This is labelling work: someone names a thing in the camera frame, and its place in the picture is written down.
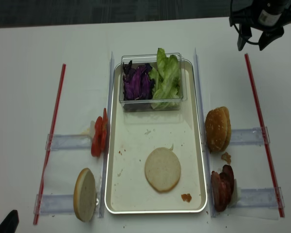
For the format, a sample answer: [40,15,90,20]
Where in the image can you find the tomato slices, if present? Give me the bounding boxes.
[91,108,108,157]

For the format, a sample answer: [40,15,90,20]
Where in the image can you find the back meat patty slice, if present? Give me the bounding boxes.
[223,165,234,193]

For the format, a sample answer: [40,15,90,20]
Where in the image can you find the front meat patty slice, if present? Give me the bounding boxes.
[211,171,226,212]

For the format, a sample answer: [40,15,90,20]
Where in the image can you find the right red strip rail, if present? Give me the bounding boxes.
[244,53,285,218]

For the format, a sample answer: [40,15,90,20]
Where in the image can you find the middle meat patty slice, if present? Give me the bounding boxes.
[219,172,232,208]

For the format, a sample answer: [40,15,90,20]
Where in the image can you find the meat patty slice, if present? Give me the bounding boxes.
[223,165,234,193]
[219,172,232,208]
[211,171,226,212]

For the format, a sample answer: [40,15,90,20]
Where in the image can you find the meat crumb on tray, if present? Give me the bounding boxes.
[181,193,192,202]

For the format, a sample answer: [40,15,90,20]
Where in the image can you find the meat crumb on table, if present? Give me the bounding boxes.
[221,152,231,165]

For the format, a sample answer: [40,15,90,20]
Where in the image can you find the right lower clear pusher track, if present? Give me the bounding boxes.
[228,179,285,209]

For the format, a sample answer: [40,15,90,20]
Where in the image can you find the left clear divider rail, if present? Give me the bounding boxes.
[98,52,114,218]

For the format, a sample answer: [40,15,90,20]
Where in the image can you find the white bun half standing left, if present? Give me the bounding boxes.
[73,168,96,222]

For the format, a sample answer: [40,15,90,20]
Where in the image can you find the sesame bun top inner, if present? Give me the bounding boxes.
[221,106,231,151]

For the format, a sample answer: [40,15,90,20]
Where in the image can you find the left lower clear pusher track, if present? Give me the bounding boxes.
[33,195,74,215]

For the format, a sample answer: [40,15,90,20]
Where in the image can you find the left red strip rail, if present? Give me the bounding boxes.
[33,64,66,226]

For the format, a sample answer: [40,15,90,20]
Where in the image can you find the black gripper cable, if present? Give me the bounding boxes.
[229,0,265,46]

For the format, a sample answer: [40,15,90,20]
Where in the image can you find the clear plastic salad container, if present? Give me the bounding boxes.
[119,48,186,112]

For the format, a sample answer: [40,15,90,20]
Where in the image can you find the white bun bottom on tray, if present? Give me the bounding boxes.
[145,147,181,192]

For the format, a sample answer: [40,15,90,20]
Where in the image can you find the sesame bun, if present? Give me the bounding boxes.
[205,108,227,152]
[221,106,231,151]

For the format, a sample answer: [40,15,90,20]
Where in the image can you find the clear pusher track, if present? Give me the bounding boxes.
[229,127,270,146]
[228,179,285,209]
[33,195,74,215]
[45,121,95,151]

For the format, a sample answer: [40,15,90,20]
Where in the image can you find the sesame bun top outer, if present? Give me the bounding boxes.
[205,108,227,152]

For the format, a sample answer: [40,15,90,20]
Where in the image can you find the black left gripper tip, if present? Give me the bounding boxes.
[0,210,19,233]

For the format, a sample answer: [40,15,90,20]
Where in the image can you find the cream metal tray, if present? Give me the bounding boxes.
[105,60,208,214]

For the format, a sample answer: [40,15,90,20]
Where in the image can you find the purple cabbage shreds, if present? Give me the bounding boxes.
[122,60,155,100]

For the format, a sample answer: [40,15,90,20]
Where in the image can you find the right upper clear pusher track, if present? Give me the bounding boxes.
[229,127,270,146]

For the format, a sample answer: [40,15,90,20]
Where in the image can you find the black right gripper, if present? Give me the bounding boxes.
[229,0,291,51]

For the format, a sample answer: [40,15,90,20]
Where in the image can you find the green lettuce leaves in container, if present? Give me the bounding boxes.
[149,48,180,110]

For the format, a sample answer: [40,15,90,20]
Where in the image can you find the red strip rail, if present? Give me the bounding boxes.
[33,64,66,226]
[244,53,285,218]

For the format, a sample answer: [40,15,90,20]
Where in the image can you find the left upper clear pusher track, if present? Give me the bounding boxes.
[45,121,95,151]

